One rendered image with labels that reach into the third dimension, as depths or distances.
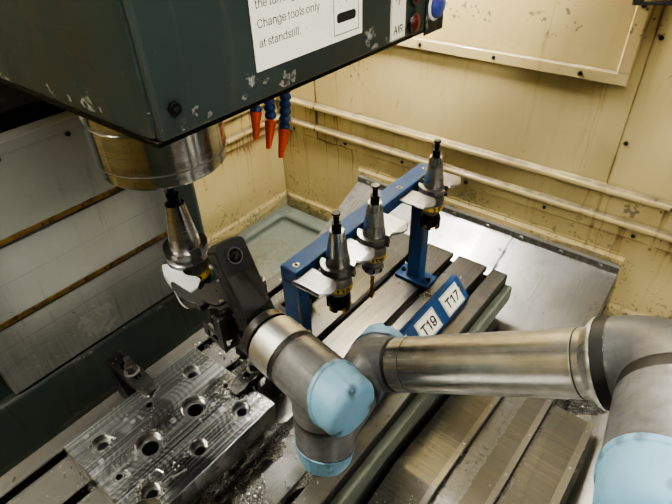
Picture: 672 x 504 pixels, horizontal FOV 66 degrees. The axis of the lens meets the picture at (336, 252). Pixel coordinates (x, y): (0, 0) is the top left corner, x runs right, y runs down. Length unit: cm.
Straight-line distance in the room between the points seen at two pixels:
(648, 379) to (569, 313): 106
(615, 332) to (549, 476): 75
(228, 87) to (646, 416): 42
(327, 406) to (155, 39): 38
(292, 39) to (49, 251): 80
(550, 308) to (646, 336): 101
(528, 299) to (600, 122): 50
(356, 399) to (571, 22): 107
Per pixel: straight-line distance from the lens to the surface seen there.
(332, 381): 57
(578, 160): 150
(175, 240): 74
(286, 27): 50
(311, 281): 88
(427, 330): 120
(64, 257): 120
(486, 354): 62
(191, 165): 62
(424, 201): 109
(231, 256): 65
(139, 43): 41
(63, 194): 114
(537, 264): 162
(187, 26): 43
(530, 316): 154
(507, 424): 132
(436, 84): 159
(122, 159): 62
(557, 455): 133
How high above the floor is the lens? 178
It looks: 37 degrees down
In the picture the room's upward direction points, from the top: 2 degrees counter-clockwise
